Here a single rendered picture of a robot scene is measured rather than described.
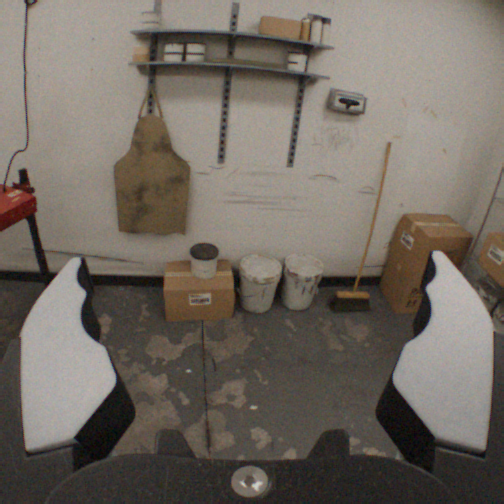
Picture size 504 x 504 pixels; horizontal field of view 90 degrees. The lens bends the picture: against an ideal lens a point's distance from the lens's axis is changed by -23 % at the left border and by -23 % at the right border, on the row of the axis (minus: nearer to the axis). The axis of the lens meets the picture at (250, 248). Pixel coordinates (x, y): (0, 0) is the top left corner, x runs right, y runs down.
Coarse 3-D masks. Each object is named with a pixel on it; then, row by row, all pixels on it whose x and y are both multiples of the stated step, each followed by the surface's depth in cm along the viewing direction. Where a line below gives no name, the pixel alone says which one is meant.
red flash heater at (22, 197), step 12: (0, 192) 144; (12, 192) 144; (24, 192) 145; (0, 204) 131; (12, 204) 132; (24, 204) 136; (36, 204) 144; (0, 216) 123; (12, 216) 131; (24, 216) 139; (0, 228) 125
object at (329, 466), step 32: (160, 448) 5; (320, 448) 5; (64, 480) 4; (96, 480) 4; (128, 480) 4; (160, 480) 4; (192, 480) 4; (224, 480) 4; (256, 480) 4; (288, 480) 4; (320, 480) 4; (352, 480) 4; (384, 480) 4; (416, 480) 4
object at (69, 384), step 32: (64, 288) 9; (32, 320) 8; (64, 320) 8; (96, 320) 9; (32, 352) 7; (64, 352) 7; (96, 352) 7; (32, 384) 6; (64, 384) 6; (96, 384) 6; (32, 416) 5; (64, 416) 5; (96, 416) 6; (128, 416) 7; (32, 448) 5; (96, 448) 6
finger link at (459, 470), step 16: (496, 336) 7; (496, 352) 6; (496, 368) 6; (496, 384) 5; (496, 400) 5; (496, 416) 5; (496, 432) 4; (432, 448) 5; (448, 448) 5; (496, 448) 4; (416, 464) 5; (432, 464) 4; (448, 464) 4; (464, 464) 4; (480, 464) 4; (496, 464) 4; (448, 480) 4; (464, 480) 4; (480, 480) 4; (496, 480) 4; (464, 496) 4; (480, 496) 3; (496, 496) 3
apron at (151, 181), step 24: (144, 120) 188; (144, 144) 196; (168, 144) 199; (120, 168) 201; (144, 168) 205; (168, 168) 206; (120, 192) 210; (144, 192) 214; (168, 192) 215; (120, 216) 220; (144, 216) 223; (168, 216) 224
